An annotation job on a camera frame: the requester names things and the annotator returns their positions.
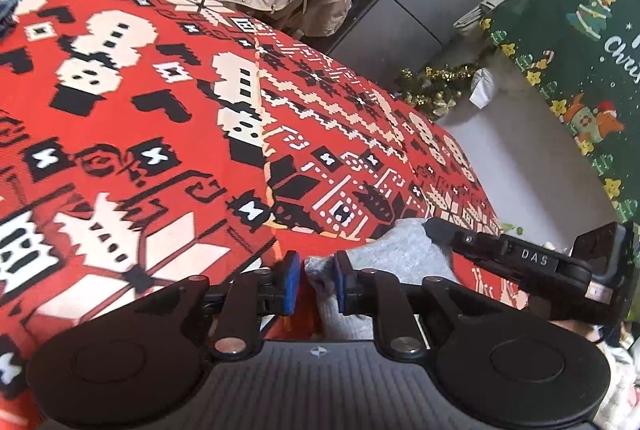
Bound green christmas wall cloth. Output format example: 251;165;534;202
480;0;640;223

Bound white hanging cloth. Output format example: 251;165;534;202
467;67;496;111

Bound folded blue jeans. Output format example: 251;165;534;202
0;0;21;36

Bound small christmas tree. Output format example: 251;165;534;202
397;62;481;118

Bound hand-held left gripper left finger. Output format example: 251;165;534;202
137;251;301;358

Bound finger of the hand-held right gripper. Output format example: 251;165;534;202
472;257;542;307
425;217;507;262

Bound red patterned blanket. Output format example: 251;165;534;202
0;0;531;426

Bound grey sweater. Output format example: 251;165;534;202
305;217;458;343

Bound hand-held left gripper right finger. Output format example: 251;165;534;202
334;251;506;358

